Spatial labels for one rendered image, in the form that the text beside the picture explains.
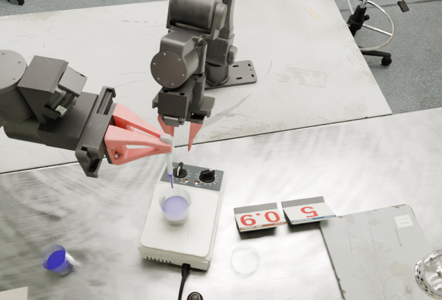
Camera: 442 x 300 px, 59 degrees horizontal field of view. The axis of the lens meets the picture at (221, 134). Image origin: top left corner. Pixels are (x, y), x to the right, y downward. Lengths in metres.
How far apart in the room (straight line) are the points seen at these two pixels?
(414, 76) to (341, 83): 1.47
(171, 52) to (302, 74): 0.52
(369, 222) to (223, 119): 0.38
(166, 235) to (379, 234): 0.42
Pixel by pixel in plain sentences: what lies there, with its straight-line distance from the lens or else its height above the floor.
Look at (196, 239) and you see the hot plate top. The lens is 0.70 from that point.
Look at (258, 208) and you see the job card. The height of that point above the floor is 0.90.
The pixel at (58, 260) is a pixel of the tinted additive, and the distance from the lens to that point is 0.79.
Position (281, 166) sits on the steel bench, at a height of 0.90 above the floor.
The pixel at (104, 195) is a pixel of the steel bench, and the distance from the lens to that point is 0.84.
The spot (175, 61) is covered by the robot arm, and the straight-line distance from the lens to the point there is 0.57.
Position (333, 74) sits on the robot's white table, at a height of 0.90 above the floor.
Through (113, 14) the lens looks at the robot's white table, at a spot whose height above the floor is 0.90.
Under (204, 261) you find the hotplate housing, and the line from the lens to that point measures 0.71.
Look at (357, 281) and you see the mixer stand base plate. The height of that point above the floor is 0.91.
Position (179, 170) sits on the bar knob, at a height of 0.97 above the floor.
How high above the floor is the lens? 1.65
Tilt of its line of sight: 58 degrees down
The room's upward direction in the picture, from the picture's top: 5 degrees clockwise
